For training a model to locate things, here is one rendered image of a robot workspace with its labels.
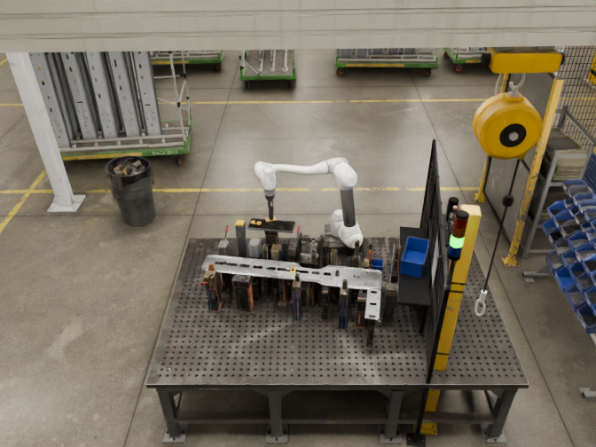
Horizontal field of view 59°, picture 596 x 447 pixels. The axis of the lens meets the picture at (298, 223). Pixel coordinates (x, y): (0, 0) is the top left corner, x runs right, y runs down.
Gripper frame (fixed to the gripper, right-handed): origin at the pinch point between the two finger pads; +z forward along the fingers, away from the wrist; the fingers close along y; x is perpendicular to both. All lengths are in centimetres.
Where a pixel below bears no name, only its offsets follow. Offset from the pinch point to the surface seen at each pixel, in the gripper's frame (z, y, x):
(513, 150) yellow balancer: -178, 237, 13
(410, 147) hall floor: 127, -283, 267
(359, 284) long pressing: 26, 68, 50
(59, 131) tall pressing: 72, -367, -206
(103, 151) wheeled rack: 99, -348, -157
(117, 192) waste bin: 77, -200, -133
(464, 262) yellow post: -40, 134, 85
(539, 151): -7, -18, 254
